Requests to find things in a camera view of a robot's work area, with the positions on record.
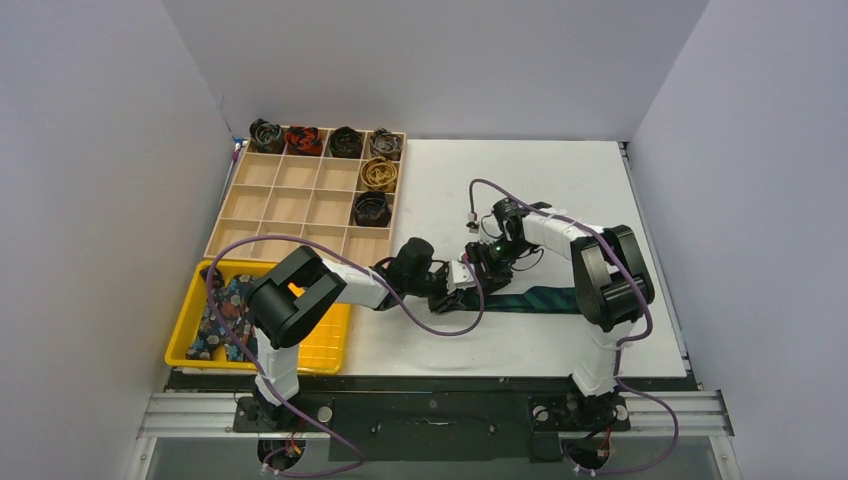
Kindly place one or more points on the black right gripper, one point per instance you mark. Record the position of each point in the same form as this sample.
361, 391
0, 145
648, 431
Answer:
486, 271

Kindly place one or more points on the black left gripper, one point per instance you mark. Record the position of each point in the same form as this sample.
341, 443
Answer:
447, 302

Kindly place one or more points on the green navy striped tie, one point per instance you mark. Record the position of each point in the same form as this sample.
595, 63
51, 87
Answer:
535, 300

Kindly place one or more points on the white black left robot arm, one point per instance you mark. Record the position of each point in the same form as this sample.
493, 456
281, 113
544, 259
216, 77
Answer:
288, 302

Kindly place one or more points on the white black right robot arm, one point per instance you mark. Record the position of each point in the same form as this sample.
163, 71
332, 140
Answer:
612, 289

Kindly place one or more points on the rolled navy floral tie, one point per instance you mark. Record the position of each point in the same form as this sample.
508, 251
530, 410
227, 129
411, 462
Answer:
371, 209

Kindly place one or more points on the yellow plastic tray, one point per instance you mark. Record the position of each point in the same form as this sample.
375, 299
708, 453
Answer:
322, 352

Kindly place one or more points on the wooden compartment organizer box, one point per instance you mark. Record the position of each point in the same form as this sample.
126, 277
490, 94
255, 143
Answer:
273, 199

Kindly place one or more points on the rolled yellow beetle tie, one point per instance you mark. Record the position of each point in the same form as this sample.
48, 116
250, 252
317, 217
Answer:
379, 174

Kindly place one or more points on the rolled grey patterned tie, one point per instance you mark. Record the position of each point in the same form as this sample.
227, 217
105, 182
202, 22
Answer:
386, 144

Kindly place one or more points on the rolled black gold tie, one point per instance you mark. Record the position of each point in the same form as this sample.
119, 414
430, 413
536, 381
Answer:
346, 142

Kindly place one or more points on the rolled red black tie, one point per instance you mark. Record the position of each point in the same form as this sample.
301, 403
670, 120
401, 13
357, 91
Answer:
304, 141

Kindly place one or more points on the floral dark tie in tray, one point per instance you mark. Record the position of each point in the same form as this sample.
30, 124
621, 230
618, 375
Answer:
229, 298

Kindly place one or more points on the rolled black grey tie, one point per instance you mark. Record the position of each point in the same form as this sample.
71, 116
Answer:
267, 137

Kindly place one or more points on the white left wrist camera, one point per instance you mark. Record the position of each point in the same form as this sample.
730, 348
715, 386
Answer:
459, 276

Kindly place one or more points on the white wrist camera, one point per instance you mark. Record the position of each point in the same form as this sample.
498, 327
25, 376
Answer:
459, 276
489, 232

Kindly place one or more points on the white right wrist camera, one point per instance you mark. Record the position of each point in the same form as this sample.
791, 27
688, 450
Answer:
489, 232

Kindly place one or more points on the aluminium black mounting rail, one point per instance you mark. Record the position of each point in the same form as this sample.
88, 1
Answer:
442, 428

